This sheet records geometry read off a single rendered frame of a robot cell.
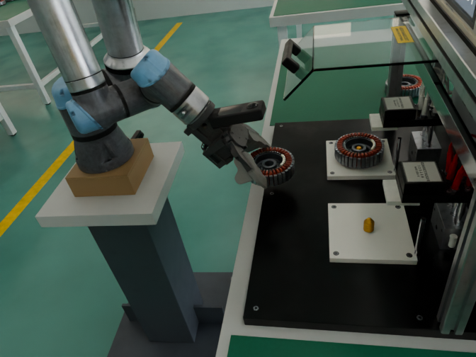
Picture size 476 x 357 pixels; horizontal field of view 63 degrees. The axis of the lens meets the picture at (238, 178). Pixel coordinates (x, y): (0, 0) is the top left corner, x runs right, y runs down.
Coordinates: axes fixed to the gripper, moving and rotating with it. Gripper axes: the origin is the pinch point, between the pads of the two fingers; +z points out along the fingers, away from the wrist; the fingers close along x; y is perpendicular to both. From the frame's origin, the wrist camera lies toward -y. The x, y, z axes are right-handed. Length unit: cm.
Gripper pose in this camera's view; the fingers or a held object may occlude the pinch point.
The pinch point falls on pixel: (271, 166)
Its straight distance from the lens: 87.1
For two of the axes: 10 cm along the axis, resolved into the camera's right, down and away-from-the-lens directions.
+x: -1.6, 6.3, -7.6
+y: -6.8, 4.9, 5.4
